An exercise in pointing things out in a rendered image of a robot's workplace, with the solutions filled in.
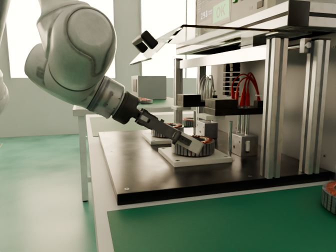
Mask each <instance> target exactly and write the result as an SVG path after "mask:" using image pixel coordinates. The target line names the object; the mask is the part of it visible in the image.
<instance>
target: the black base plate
mask: <svg viewBox="0 0 336 252"><path fill-rule="evenodd" d="M142 133H151V130H150V129H149V130H128V131H108V132H98V138H99V141H100V145H101V149H102V152H103V156H104V159H105V163H106V166H107V170H108V174H109V177H110V181H111V184H112V188H113V192H114V195H115V199H116V202H117V205H118V206H120V205H129V204H137V203H146V202H154V201H163V200H171V199H179V198H188V197H196V196H205V195H213V194H222V193H230V192H238V191H247V190H255V189H264V188H272V187H281V186H289V185H297V184H306V183H314V182H323V181H329V180H330V171H329V170H326V169H323V168H319V173H312V174H306V173H305V172H304V171H303V172H301V171H299V163H300V160H299V159H296V158H294V157H291V156H288V155H285V154H283V153H281V162H280V177H279V178H275V177H272V178H270V179H267V178H265V176H261V175H260V163H261V145H259V144H258V148H257V155H255V156H243V157H241V156H238V155H236V154H234V153H231V157H232V159H233V161H232V162H226V163H214V164H203V165H191V166H180V167H174V166H173V165H172V164H170V163H169V162H168V161H167V160H166V159H165V158H164V157H163V156H162V155H161V154H160V153H159V148H168V147H172V144H171V143H169V144H154V145H151V144H150V143H149V142H147V141H146V140H145V139H144V138H143V137H142ZM213 139H214V140H215V144H214V148H215V149H217V150H219V151H220V152H222V153H224V154H226V155H228V133H226V132H224V131H221V130H217V138H213Z"/></svg>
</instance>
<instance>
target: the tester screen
mask: <svg viewBox="0 0 336 252"><path fill-rule="evenodd" d="M223 1H225V0H217V1H215V2H214V0H197V25H198V24H199V23H202V22H204V21H206V20H208V19H210V18H211V23H210V24H207V25H206V26H213V25H215V24H218V23H220V22H223V21H225V20H228V19H229V18H230V6H229V17H227V18H224V19H222V20H220V21H217V22H215V23H213V7H214V6H216V5H217V4H219V3H221V2H223ZM206 10H208V17H207V18H205V19H203V20H201V13H202V12H204V11H206Z"/></svg>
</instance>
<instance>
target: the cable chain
mask: <svg viewBox="0 0 336 252"><path fill-rule="evenodd" d="M223 68H224V69H223V72H233V73H223V77H224V78H223V81H224V82H223V86H230V87H223V92H222V94H223V95H225V97H231V91H232V89H231V86H232V82H233V81H234V79H235V78H236V77H237V76H238V75H240V73H234V72H240V62H239V63H230V64H224V65H223ZM239 81H240V78H239V77H238V78H237V79H236V80H235V82H234V83H233V90H234V91H236V89H237V85H238V82H239Z"/></svg>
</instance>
